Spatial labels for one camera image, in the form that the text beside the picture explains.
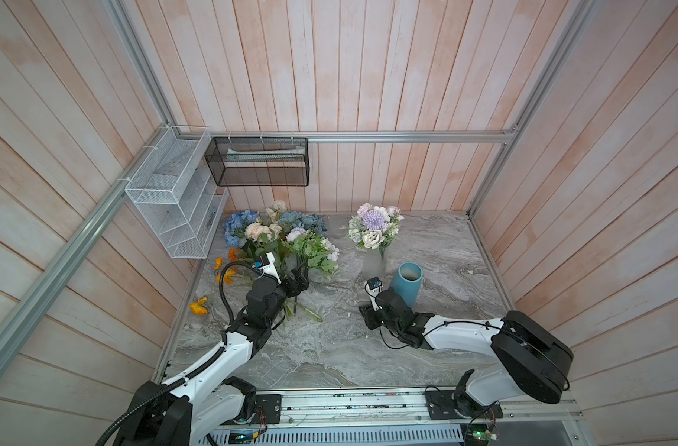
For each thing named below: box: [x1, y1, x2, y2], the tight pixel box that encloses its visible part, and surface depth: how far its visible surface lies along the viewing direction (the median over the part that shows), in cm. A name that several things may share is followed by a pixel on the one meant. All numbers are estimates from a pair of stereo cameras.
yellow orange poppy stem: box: [189, 256, 237, 316], surface depth 94 cm
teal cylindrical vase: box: [390, 261, 424, 309], surface depth 79 cm
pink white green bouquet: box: [241, 200, 340, 323], surface depth 100 cm
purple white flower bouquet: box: [339, 202, 405, 260], surface depth 81 cm
